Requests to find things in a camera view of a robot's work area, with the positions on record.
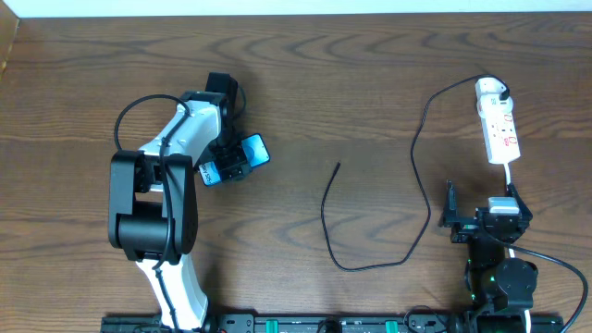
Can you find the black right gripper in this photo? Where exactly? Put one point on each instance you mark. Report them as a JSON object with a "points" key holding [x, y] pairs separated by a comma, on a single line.
{"points": [[469, 222]]}

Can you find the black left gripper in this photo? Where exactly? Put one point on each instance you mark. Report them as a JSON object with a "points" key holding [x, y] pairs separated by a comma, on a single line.
{"points": [[234, 166]]}

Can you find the blue screen smartphone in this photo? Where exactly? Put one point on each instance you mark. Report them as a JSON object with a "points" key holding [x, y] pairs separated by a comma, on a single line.
{"points": [[255, 149]]}

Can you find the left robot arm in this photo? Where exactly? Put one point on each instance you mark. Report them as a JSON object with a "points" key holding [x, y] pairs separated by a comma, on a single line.
{"points": [[153, 210]]}

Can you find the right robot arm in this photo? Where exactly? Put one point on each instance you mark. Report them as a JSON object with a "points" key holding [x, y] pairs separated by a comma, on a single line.
{"points": [[501, 286]]}

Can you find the white power strip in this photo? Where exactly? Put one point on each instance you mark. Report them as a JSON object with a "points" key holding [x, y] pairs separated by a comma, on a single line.
{"points": [[499, 130]]}

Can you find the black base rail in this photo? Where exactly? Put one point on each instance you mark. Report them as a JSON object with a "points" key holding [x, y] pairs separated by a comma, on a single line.
{"points": [[247, 323]]}

